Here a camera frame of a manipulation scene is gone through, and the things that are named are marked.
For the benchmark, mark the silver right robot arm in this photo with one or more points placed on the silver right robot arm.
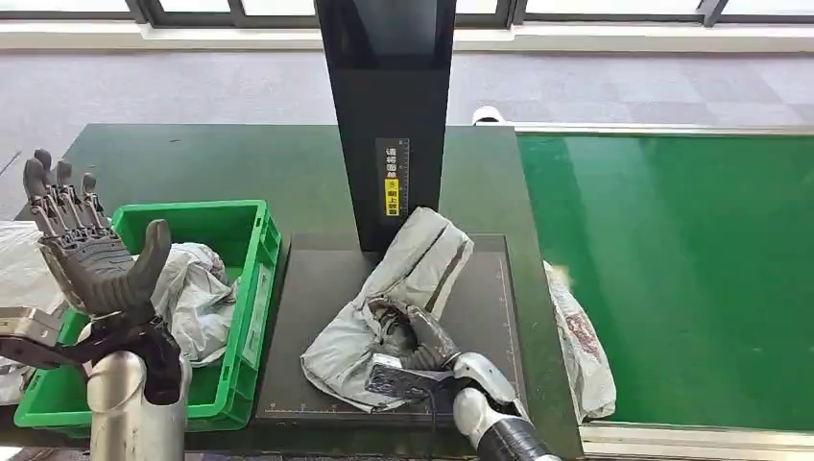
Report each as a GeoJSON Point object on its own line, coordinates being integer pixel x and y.
{"type": "Point", "coordinates": [490, 394]}

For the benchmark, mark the black scanner stand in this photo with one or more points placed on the black scanner stand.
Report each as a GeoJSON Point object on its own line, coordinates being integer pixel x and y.
{"type": "Point", "coordinates": [388, 95]}

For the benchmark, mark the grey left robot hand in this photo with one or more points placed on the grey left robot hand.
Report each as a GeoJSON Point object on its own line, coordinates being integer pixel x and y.
{"type": "Point", "coordinates": [95, 267]}

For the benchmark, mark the black and yellow label sticker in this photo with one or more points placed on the black and yellow label sticker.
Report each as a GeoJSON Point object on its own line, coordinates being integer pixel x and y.
{"type": "Point", "coordinates": [392, 184]}

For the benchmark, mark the white parcel with red print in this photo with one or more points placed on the white parcel with red print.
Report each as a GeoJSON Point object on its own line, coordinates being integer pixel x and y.
{"type": "Point", "coordinates": [582, 356]}

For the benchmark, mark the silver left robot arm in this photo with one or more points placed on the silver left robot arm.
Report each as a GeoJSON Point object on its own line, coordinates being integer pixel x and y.
{"type": "Point", "coordinates": [121, 407]}

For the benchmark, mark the green conveyor belt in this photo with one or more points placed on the green conveyor belt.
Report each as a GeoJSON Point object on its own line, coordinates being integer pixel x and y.
{"type": "Point", "coordinates": [687, 273]}

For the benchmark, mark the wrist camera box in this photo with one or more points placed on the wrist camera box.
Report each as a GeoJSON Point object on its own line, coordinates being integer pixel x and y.
{"type": "Point", "coordinates": [400, 380]}
{"type": "Point", "coordinates": [28, 326]}

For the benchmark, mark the grey parcel with brown tape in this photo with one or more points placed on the grey parcel with brown tape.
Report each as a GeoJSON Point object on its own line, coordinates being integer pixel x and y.
{"type": "Point", "coordinates": [407, 267]}

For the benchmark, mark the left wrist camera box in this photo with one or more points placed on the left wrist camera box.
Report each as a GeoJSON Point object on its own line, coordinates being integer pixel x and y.
{"type": "Point", "coordinates": [28, 326]}

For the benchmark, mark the dark window frame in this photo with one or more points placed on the dark window frame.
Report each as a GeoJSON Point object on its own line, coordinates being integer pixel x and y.
{"type": "Point", "coordinates": [140, 9]}

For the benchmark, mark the white crate label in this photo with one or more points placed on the white crate label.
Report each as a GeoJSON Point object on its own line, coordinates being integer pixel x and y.
{"type": "Point", "coordinates": [259, 315]}

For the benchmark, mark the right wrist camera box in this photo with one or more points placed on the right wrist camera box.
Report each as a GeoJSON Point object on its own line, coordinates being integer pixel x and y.
{"type": "Point", "coordinates": [400, 380]}

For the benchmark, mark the white window sill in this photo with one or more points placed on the white window sill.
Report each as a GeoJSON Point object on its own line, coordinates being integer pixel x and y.
{"type": "Point", "coordinates": [191, 38]}

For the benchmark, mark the green plastic crate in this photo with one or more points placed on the green plastic crate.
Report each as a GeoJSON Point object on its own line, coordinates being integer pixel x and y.
{"type": "Point", "coordinates": [216, 388]}

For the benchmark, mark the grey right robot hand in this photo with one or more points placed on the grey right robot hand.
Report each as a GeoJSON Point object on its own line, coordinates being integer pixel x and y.
{"type": "Point", "coordinates": [429, 340]}

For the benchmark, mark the large white parcel bag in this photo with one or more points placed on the large white parcel bag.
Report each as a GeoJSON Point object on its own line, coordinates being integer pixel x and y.
{"type": "Point", "coordinates": [22, 267]}

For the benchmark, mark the small white round object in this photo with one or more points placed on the small white round object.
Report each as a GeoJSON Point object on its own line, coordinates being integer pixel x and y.
{"type": "Point", "coordinates": [488, 115]}

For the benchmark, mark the crumpled grey parcel bag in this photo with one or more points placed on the crumpled grey parcel bag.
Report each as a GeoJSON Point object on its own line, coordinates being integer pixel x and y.
{"type": "Point", "coordinates": [197, 299]}

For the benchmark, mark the silver conveyor frame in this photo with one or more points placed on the silver conveyor frame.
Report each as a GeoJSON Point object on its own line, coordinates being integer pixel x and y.
{"type": "Point", "coordinates": [699, 440]}

